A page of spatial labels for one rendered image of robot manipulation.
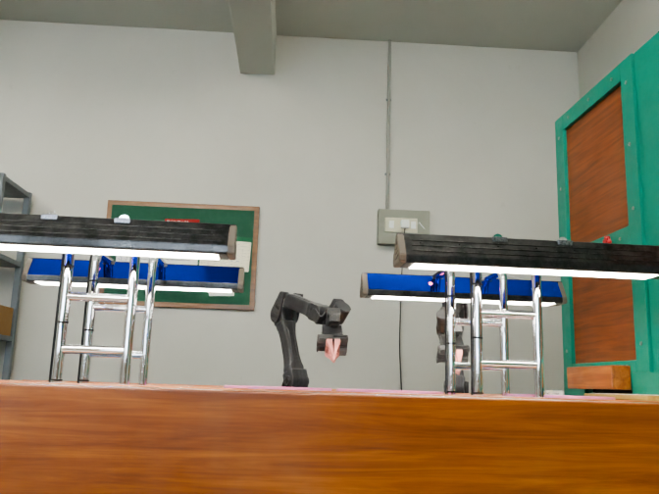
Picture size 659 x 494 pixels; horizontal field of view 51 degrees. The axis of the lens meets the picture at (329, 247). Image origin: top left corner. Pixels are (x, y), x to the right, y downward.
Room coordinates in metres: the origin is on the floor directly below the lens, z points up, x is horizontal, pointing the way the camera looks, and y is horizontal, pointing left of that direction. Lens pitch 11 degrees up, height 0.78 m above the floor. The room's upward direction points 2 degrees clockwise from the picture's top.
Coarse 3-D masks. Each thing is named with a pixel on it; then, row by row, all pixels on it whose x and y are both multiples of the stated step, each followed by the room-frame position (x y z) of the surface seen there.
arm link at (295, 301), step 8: (280, 296) 2.55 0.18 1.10; (288, 296) 2.53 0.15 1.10; (296, 296) 2.53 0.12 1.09; (280, 304) 2.55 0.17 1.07; (288, 304) 2.54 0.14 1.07; (296, 304) 2.50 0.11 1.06; (304, 304) 2.45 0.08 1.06; (312, 304) 2.40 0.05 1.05; (320, 304) 2.43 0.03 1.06; (272, 312) 2.60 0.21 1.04; (280, 312) 2.56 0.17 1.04; (296, 312) 2.61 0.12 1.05; (304, 312) 2.45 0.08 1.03; (320, 312) 2.37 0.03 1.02; (272, 320) 2.60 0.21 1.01; (312, 320) 2.40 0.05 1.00
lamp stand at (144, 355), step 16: (96, 256) 1.81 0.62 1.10; (96, 272) 1.81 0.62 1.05; (96, 288) 1.81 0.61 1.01; (96, 304) 1.81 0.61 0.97; (144, 320) 1.82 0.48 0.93; (144, 336) 1.82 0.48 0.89; (144, 352) 1.82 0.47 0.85; (80, 368) 1.81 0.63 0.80; (144, 368) 1.82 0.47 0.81; (144, 384) 1.82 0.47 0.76
